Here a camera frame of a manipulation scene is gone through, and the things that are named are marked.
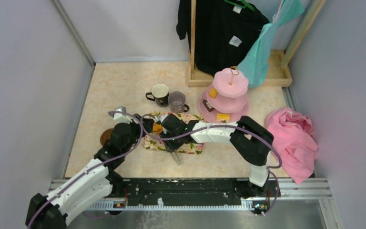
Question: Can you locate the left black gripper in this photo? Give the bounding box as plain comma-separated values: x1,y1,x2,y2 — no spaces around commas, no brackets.
120,113,154,156

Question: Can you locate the chocolate triangle cake slice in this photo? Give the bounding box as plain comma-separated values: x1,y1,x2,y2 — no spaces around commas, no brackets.
202,100,214,113

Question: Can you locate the yellow layered cake slice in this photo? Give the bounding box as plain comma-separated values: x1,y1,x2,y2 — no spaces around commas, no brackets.
216,113,230,123

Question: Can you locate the yellow rectangular biscuit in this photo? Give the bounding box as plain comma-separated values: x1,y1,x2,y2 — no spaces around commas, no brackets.
208,87,218,99

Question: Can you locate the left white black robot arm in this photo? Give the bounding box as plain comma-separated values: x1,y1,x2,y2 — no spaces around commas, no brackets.
25,111,156,229

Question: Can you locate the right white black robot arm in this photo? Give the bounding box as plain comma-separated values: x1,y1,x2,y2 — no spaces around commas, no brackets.
159,114,274,197

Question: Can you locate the orange fish-shaped cake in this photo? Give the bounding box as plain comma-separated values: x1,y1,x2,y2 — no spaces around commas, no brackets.
152,123,163,135

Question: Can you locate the floral rectangular tray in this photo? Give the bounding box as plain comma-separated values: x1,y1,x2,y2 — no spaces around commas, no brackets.
142,111,204,155

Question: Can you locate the black mug white inside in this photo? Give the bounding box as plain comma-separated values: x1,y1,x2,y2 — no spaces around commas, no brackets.
145,84,169,107

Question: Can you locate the brown round coaster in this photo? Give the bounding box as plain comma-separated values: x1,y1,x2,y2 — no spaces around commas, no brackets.
100,128,113,146

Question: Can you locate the pink three-tier cake stand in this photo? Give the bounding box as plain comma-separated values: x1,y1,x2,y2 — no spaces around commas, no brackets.
198,66,249,123

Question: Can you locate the teal garment hanging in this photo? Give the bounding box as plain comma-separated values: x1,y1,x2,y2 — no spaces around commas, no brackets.
238,0,305,88

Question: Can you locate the black t-shirt on hanger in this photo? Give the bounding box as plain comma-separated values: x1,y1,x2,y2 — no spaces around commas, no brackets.
194,0,269,76

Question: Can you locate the wooden clothes rack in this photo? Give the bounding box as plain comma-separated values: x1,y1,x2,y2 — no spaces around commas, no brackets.
186,0,325,87

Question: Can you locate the pink crumpled towel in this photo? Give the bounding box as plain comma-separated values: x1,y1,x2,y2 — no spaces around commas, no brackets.
265,108,318,185

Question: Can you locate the green clothes hanger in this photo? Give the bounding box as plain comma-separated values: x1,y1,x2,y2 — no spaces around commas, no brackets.
224,0,255,11

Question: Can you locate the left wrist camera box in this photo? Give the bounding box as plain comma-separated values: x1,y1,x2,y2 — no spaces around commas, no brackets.
108,106,132,124

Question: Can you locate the grey mug black handle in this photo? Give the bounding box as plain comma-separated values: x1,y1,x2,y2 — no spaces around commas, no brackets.
168,91,190,113

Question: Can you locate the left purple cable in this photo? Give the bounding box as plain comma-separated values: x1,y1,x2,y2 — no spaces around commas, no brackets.
26,110,144,229

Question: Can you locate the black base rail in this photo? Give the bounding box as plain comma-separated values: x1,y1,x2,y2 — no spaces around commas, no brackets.
87,177,332,214

